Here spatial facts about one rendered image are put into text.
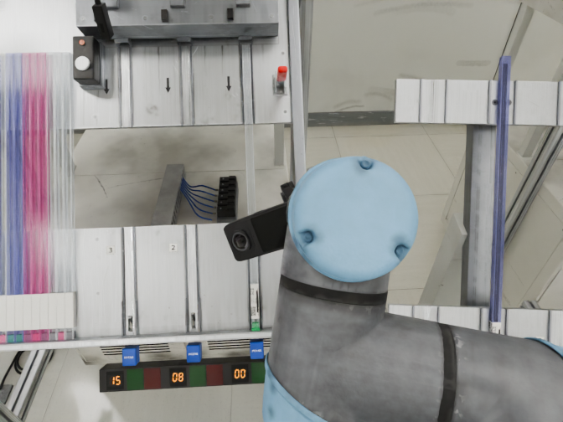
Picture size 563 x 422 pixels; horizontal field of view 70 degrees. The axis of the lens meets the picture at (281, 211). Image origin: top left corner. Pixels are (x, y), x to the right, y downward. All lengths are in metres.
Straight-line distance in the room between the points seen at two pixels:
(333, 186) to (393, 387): 0.13
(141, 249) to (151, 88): 0.29
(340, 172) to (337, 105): 2.46
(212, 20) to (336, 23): 1.77
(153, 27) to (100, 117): 0.18
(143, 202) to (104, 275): 0.45
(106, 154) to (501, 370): 1.31
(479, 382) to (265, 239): 0.25
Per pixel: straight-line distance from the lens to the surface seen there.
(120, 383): 0.82
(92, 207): 1.23
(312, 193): 0.23
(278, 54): 0.80
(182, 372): 0.79
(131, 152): 1.41
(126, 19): 0.79
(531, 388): 0.29
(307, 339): 0.26
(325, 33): 2.49
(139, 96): 0.80
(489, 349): 0.29
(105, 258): 0.78
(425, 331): 0.28
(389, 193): 0.23
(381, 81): 2.68
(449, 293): 0.92
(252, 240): 0.44
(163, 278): 0.75
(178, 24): 0.77
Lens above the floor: 1.35
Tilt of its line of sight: 42 degrees down
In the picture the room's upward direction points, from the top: straight up
